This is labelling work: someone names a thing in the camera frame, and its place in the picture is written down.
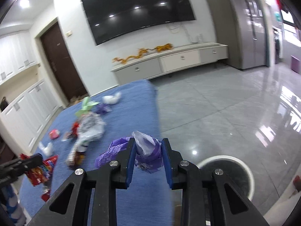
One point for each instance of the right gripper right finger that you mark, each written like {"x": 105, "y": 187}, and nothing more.
{"x": 214, "y": 198}

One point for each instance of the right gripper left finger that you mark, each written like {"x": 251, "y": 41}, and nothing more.
{"x": 89, "y": 197}

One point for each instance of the red snack wrapper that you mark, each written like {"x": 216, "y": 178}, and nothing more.
{"x": 41, "y": 172}

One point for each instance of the purple plastic bag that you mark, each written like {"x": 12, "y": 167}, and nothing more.
{"x": 148, "y": 155}

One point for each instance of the white round trash bin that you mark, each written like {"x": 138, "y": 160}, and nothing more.
{"x": 236, "y": 169}

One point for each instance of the white crumpled tissue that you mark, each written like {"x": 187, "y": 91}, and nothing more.
{"x": 47, "y": 150}

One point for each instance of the dark red snack bag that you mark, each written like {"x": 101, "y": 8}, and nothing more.
{"x": 78, "y": 150}

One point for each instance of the white cabinet doors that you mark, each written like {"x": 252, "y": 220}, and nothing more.
{"x": 31, "y": 103}

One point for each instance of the small pink wrapper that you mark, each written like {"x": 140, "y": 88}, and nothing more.
{"x": 54, "y": 134}

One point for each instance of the blue fuzzy blanket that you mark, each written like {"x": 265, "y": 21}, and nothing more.
{"x": 147, "y": 201}

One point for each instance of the black white printed paper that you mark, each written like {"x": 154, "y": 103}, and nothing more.
{"x": 91, "y": 128}

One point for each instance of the small purple plastic wrapper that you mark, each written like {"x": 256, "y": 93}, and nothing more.
{"x": 102, "y": 109}

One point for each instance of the green crumpled paper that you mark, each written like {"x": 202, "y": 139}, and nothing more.
{"x": 87, "y": 105}

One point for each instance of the pair of slippers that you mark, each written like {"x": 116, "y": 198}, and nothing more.
{"x": 75, "y": 99}

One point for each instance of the white crumpled plastic bag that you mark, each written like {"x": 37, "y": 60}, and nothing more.
{"x": 111, "y": 99}

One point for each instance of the dark brown entrance door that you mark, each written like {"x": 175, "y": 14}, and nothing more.
{"x": 61, "y": 63}

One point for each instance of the grey white TV cabinet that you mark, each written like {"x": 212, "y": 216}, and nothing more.
{"x": 170, "y": 61}

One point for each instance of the golden dragon figurine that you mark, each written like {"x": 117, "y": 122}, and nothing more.
{"x": 141, "y": 53}

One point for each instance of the golden tiger figurine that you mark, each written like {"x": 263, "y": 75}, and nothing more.
{"x": 162, "y": 48}

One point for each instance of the purple stool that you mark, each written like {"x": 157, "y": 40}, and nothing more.
{"x": 295, "y": 64}

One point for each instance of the grey double-door refrigerator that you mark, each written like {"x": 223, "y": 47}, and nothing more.
{"x": 241, "y": 25}

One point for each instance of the black wall television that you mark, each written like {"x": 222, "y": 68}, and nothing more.
{"x": 109, "y": 19}

